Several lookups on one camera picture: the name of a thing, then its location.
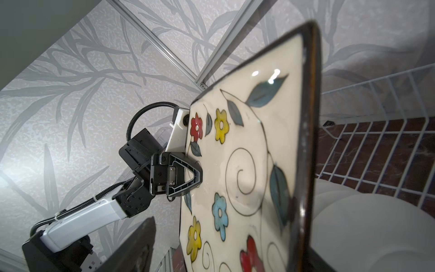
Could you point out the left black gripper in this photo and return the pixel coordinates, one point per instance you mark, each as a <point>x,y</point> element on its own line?
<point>172,174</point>

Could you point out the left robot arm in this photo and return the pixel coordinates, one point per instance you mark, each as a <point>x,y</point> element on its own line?
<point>62,244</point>

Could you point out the aluminium frame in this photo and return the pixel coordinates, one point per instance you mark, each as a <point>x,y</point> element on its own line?
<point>204,39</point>

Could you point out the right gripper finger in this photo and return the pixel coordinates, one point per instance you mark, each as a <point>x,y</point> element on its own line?
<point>135,254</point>

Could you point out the white round plate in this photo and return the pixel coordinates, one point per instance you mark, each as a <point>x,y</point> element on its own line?
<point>375,233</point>
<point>326,193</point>

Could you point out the white wire dish rack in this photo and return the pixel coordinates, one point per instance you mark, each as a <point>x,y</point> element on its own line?
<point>378,136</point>

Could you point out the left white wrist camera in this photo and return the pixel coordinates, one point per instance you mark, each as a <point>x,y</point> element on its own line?
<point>179,125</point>

